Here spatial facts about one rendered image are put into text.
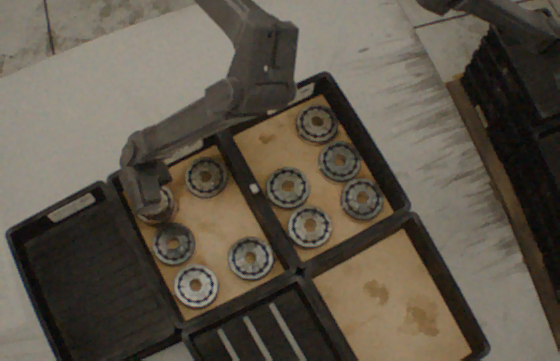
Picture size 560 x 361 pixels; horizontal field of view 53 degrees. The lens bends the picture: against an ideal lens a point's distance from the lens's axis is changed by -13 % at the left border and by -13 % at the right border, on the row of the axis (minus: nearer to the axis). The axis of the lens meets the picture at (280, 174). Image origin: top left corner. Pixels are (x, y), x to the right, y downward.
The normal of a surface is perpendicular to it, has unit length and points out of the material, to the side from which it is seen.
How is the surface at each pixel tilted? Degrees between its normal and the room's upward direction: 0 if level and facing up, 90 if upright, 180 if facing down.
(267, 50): 53
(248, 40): 61
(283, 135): 0
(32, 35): 0
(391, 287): 0
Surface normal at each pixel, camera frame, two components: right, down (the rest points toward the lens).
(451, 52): 0.04, -0.33
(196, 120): -0.79, 0.18
